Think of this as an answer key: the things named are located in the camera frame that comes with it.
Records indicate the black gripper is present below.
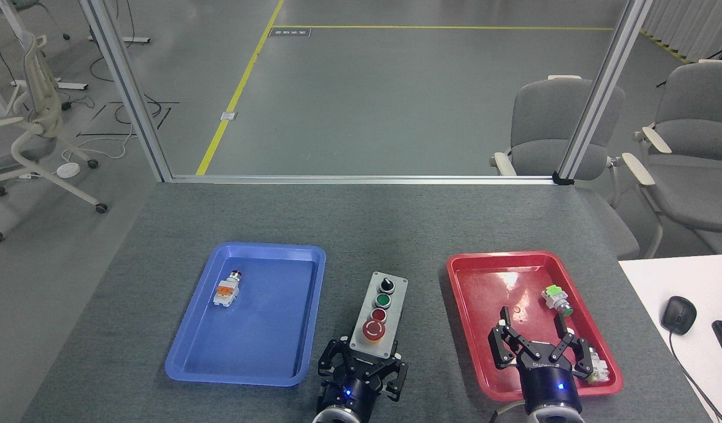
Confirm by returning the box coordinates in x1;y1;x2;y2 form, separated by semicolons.
489;305;596;415
317;337;408;421

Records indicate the grey control box with buttons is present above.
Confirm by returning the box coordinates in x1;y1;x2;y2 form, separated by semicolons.
349;271;409;360

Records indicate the silver push button yellow-green block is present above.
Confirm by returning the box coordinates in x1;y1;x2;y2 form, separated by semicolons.
587;347;610;385

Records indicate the red push button orange block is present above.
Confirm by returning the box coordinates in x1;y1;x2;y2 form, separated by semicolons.
213;270;244;307

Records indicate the red plastic tray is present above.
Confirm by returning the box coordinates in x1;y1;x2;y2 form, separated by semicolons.
446;251;624;402

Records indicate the blue plastic tray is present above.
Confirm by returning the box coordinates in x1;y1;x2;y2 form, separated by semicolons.
165;242;327;388

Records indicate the black computer mouse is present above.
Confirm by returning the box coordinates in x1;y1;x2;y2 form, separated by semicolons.
660;296;697;336

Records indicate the white desk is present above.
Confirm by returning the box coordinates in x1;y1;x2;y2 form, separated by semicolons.
618;254;722;423

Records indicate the grey padded armchair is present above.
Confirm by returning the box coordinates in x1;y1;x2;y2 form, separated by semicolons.
490;75;641;259
622;59;722;259

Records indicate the white curtain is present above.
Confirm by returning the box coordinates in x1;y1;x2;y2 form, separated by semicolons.
640;0;722;64

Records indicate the white desk foot bar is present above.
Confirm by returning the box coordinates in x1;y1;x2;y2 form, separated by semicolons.
88;35;151;45
11;79;89;92

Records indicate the white wheeled office chair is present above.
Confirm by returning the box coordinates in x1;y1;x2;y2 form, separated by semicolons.
0;31;109;244

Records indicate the green push button switch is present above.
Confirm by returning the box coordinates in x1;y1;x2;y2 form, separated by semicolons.
542;284;575;318

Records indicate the black mouse cable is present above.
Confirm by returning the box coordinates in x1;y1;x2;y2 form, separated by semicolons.
669;332;722;423

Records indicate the silver aluminium cross rail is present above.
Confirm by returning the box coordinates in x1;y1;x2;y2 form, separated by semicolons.
172;174;558;186

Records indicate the silver aluminium post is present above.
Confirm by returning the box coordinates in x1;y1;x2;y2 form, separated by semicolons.
558;0;654;180
79;0;173;183

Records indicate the white floor cable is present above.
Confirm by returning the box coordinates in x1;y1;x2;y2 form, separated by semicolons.
61;120;139;166

